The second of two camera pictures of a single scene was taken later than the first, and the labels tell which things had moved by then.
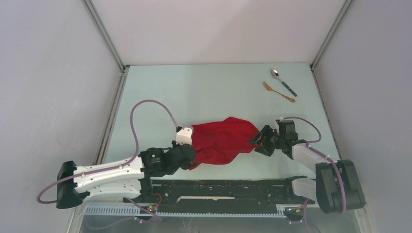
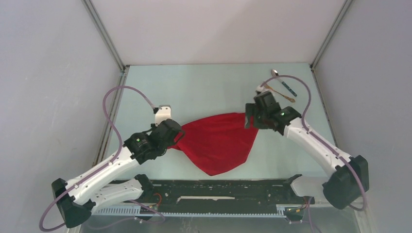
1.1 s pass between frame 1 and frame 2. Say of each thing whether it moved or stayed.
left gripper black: moved
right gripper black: moved
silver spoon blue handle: stayed
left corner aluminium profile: stayed
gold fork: stayed
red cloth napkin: moved
